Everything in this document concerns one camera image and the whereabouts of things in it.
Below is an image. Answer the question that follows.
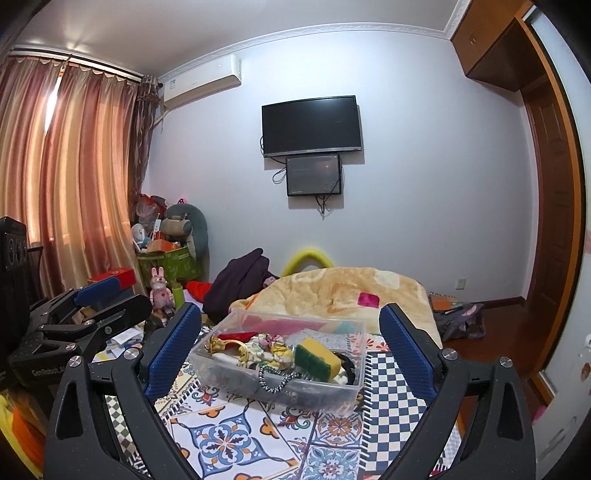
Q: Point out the yellow fleece blanket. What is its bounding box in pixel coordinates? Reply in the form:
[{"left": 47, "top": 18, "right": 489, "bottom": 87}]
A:
[{"left": 228, "top": 265, "right": 444, "bottom": 352}]

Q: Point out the yellow curved foam tube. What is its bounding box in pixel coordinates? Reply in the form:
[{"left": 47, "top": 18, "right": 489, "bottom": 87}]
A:
[{"left": 281, "top": 248, "right": 334, "bottom": 278}]

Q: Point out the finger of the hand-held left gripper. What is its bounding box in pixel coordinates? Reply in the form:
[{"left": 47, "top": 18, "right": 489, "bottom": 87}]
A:
[
  {"left": 21, "top": 294, "right": 153, "bottom": 358},
  {"left": 30, "top": 277, "right": 124, "bottom": 324}
]

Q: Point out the white air conditioner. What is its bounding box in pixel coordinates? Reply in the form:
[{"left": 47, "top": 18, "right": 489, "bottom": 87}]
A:
[{"left": 159, "top": 54, "right": 243, "bottom": 110}]

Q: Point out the orange notebook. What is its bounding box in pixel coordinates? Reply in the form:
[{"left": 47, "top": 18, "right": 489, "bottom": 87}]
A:
[{"left": 429, "top": 293, "right": 463, "bottom": 315}]

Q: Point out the pink curtain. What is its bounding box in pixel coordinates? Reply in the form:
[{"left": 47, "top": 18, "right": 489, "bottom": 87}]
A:
[{"left": 0, "top": 55, "right": 148, "bottom": 296}]

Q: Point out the patterned bed sheet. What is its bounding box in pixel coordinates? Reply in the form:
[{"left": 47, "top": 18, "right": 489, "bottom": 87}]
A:
[{"left": 92, "top": 323, "right": 467, "bottom": 480}]

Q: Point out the small black wall monitor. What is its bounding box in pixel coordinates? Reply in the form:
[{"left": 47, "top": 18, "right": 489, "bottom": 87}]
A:
[{"left": 285, "top": 154, "right": 342, "bottom": 197}]

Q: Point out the wooden door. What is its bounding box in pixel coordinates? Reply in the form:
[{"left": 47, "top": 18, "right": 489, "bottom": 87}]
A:
[{"left": 522, "top": 74, "right": 580, "bottom": 319}]

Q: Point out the brown patterned curtain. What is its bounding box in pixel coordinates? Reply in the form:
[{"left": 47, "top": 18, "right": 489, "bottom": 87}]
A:
[{"left": 131, "top": 74, "right": 165, "bottom": 199}]

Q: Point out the black bead bracelet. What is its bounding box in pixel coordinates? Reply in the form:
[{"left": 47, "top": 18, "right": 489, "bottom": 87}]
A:
[{"left": 259, "top": 364, "right": 301, "bottom": 393}]

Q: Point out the red plastic bag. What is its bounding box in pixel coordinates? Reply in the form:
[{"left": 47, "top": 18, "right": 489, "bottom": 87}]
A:
[{"left": 136, "top": 194, "right": 167, "bottom": 222}]

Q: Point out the red garment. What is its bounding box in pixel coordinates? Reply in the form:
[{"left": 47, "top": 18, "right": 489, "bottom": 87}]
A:
[{"left": 186, "top": 279, "right": 214, "bottom": 303}]

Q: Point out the red box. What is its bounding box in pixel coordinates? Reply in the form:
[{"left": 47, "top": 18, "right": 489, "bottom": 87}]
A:
[{"left": 88, "top": 268, "right": 136, "bottom": 292}]

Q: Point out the grey plush toy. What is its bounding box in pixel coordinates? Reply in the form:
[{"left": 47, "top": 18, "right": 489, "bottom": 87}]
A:
[{"left": 164, "top": 202, "right": 208, "bottom": 261}]

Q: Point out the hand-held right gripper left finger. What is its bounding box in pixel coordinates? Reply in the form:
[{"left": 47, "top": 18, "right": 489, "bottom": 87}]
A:
[{"left": 44, "top": 302, "right": 204, "bottom": 480}]

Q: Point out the purple bag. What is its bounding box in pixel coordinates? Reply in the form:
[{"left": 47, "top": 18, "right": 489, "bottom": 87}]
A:
[{"left": 434, "top": 304, "right": 485, "bottom": 342}]

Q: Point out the black wall television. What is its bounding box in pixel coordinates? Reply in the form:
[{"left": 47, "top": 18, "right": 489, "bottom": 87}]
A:
[{"left": 261, "top": 95, "right": 362, "bottom": 158}]

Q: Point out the green paper bag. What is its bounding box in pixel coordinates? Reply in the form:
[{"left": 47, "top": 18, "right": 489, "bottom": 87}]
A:
[{"left": 137, "top": 244, "right": 204, "bottom": 287}]

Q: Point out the clear plastic storage box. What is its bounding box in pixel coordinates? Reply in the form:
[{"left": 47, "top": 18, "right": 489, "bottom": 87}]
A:
[{"left": 189, "top": 308, "right": 368, "bottom": 412}]

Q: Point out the white sliding wardrobe door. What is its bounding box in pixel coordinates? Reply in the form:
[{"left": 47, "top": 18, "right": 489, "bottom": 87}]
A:
[{"left": 526, "top": 9, "right": 591, "bottom": 462}]

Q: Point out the pile of papers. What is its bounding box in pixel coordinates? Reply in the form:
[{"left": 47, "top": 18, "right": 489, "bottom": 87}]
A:
[{"left": 90, "top": 323, "right": 148, "bottom": 365}]

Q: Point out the floral scrunchie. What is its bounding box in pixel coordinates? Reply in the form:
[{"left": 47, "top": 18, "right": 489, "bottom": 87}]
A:
[{"left": 245, "top": 337, "right": 296, "bottom": 370}]

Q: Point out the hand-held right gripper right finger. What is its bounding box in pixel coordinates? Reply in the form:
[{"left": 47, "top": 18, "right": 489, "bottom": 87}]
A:
[{"left": 379, "top": 303, "right": 536, "bottom": 480}]

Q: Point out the gold headband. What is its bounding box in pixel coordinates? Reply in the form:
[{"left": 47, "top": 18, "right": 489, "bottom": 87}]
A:
[{"left": 205, "top": 336, "right": 250, "bottom": 365}]

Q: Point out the pink bunny toy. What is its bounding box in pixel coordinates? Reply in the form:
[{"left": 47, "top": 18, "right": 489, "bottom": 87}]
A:
[{"left": 150, "top": 267, "right": 175, "bottom": 309}]

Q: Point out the yellow orange cloth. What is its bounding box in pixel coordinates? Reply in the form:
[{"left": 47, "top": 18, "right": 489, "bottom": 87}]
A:
[{"left": 0, "top": 392, "right": 47, "bottom": 476}]

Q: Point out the white cloth with black strap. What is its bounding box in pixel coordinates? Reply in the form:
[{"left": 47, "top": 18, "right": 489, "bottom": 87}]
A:
[{"left": 332, "top": 353, "right": 359, "bottom": 387}]

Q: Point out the yellow green sponge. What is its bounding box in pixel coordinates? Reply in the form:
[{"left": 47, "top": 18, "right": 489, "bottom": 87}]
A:
[{"left": 294, "top": 338, "right": 342, "bottom": 382}]

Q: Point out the dark purple garment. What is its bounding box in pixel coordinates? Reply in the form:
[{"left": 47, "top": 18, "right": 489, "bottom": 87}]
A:
[{"left": 203, "top": 248, "right": 280, "bottom": 326}]

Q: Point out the wooden overhead cabinet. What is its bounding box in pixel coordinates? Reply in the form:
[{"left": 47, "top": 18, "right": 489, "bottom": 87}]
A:
[{"left": 452, "top": 0, "right": 548, "bottom": 90}]

